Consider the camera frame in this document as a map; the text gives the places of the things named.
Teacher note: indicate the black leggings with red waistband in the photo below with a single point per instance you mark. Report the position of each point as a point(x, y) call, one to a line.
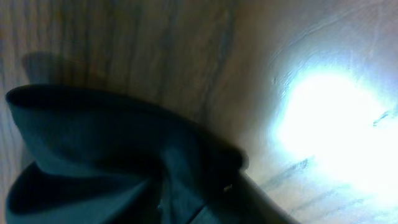
point(105, 158)

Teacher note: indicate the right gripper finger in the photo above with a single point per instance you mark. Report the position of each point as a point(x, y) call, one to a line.
point(241, 203)

